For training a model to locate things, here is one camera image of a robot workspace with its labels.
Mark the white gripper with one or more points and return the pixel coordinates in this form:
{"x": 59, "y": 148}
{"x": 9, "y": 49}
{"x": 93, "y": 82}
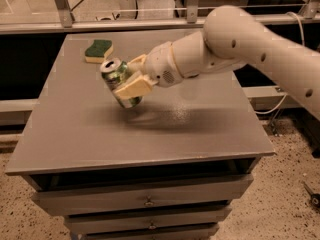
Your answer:
{"x": 161, "y": 65}

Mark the green soda can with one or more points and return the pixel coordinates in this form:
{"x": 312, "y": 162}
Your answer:
{"x": 114, "y": 73}

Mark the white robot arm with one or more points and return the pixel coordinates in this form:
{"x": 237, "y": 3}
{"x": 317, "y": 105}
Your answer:
{"x": 230, "y": 39}

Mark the green yellow sponge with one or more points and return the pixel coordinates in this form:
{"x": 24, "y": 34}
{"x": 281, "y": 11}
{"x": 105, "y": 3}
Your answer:
{"x": 98, "y": 51}

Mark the grey drawer cabinet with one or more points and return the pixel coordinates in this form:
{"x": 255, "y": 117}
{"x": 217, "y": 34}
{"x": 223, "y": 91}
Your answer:
{"x": 79, "y": 137}

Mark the top grey drawer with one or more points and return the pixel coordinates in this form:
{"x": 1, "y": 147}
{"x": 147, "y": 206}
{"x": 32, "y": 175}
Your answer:
{"x": 143, "y": 195}

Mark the grey drawer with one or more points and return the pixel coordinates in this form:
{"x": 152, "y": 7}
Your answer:
{"x": 143, "y": 195}
{"x": 148, "y": 219}
{"x": 186, "y": 232}

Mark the middle grey drawer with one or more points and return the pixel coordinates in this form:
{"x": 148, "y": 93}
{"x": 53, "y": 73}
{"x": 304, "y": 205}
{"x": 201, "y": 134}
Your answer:
{"x": 148, "y": 219}

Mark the bottom grey drawer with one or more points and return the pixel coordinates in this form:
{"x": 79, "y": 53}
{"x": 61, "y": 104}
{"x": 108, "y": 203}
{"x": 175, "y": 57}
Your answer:
{"x": 186, "y": 232}

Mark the black tool on floor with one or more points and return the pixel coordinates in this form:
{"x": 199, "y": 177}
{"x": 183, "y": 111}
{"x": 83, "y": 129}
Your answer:
{"x": 314, "y": 197}

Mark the metal window railing frame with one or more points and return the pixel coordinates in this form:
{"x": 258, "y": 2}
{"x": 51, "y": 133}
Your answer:
{"x": 44, "y": 16}

